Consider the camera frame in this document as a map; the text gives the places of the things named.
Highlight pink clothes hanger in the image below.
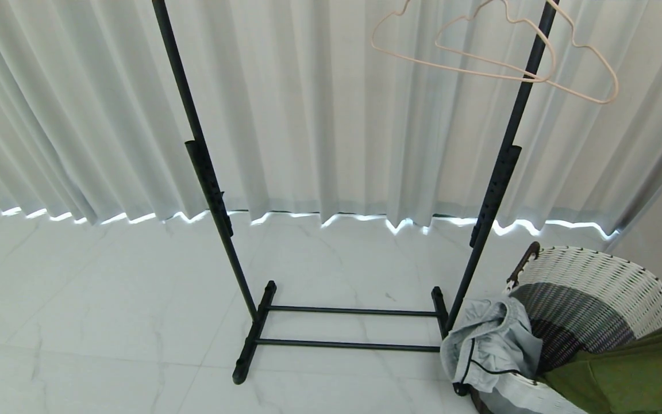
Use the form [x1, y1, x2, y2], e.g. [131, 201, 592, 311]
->
[434, 0, 619, 105]
[371, 0, 557, 83]

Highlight green printed shirt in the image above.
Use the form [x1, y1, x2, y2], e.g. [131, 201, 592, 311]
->
[538, 309, 662, 414]

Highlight black clothes rack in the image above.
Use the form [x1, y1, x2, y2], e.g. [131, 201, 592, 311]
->
[152, 0, 560, 397]

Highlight white laundry basket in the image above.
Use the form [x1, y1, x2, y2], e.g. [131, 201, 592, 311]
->
[468, 241, 662, 414]

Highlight pale grey shorts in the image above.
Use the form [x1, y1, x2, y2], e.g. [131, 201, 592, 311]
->
[440, 296, 589, 414]

